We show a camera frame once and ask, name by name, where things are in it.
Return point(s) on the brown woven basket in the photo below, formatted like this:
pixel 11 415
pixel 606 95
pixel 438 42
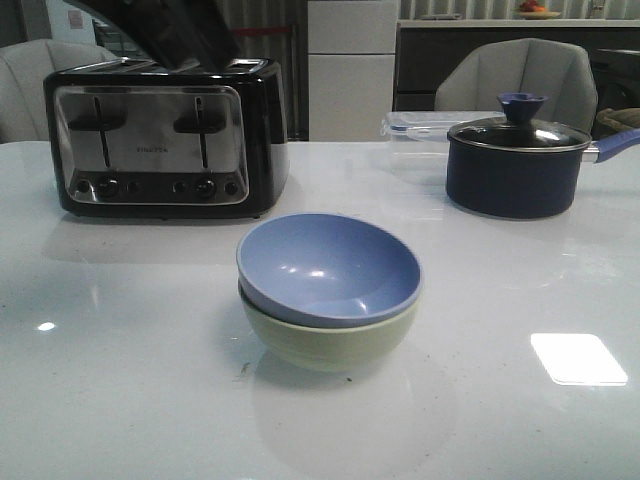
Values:
pixel 610 121

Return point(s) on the fruit bowl on counter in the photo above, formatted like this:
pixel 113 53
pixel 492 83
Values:
pixel 534 10

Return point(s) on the clear plastic food container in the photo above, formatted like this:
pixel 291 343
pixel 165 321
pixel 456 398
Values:
pixel 418 145

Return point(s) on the grey chair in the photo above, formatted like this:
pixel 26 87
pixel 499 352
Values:
pixel 24 67
pixel 559 71

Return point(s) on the grey chair right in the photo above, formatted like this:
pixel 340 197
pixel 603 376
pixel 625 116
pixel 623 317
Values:
pixel 559 71

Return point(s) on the blue plastic bowl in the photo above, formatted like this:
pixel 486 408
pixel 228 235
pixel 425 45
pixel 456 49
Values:
pixel 327 271

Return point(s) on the green plastic bowl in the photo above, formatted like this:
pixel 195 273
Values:
pixel 329 349

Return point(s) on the dark blue saucepan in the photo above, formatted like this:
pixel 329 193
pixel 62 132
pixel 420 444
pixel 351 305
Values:
pixel 527 183

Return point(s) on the grey chair left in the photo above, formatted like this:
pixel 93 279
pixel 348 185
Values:
pixel 24 67

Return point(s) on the dark counter sideboard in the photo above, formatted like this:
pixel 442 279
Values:
pixel 428 51

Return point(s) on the white cabinet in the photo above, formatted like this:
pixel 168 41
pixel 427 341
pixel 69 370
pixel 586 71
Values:
pixel 351 59

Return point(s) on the black chrome four-slot toaster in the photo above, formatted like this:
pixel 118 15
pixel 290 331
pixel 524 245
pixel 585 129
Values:
pixel 132 139

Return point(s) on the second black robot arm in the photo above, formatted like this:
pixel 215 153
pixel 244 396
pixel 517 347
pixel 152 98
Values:
pixel 176 34

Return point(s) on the glass pot lid blue knob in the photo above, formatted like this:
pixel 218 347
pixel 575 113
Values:
pixel 519 129

